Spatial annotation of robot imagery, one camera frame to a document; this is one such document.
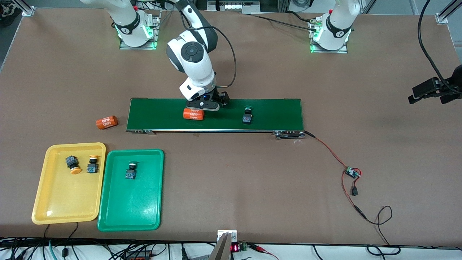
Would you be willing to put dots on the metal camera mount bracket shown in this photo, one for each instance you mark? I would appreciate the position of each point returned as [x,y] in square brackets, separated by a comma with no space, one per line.
[222,249]

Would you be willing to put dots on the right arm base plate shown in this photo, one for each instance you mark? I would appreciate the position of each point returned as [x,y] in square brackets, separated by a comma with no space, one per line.
[156,43]

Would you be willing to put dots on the black white shoe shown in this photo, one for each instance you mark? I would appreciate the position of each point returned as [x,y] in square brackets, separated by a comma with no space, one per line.
[6,14]

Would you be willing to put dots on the aluminium profile post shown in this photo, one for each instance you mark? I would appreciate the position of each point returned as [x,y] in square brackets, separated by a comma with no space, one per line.
[27,10]
[443,16]

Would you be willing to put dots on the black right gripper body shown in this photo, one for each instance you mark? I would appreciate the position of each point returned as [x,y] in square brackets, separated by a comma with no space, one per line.
[218,97]

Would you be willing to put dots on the green push button switch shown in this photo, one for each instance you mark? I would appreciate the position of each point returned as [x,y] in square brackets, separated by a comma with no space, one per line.
[130,174]
[247,117]

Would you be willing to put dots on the small green circuit board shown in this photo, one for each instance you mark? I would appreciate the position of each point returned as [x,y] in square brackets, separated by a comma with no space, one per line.
[351,172]

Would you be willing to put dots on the yellow button with red indicator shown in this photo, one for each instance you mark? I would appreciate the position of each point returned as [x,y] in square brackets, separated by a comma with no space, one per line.
[72,163]

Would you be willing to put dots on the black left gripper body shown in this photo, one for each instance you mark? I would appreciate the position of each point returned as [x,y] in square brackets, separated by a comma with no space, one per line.
[446,86]

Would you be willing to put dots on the black plug connector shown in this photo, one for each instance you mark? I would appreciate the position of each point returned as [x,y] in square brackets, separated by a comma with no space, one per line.
[354,191]

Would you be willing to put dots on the green conveyor belt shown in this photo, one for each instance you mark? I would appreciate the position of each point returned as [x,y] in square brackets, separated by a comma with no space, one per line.
[274,115]

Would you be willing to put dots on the red digit display module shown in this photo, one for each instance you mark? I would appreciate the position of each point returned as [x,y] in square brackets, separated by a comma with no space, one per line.
[235,248]

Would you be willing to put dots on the yellow plastic tray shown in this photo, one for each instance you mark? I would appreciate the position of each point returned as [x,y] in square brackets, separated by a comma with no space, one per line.
[68,195]

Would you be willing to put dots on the green plastic tray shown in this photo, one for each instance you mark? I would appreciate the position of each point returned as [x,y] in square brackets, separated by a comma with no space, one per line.
[131,202]

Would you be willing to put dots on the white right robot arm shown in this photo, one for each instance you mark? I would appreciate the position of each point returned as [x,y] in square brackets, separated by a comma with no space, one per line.
[193,61]

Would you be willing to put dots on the orange 4680 cylinder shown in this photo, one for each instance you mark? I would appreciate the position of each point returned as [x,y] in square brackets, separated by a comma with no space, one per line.
[107,122]
[193,114]

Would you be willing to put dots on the yellow button with green indicator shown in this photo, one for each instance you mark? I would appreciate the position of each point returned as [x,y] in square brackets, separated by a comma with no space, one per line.
[92,167]

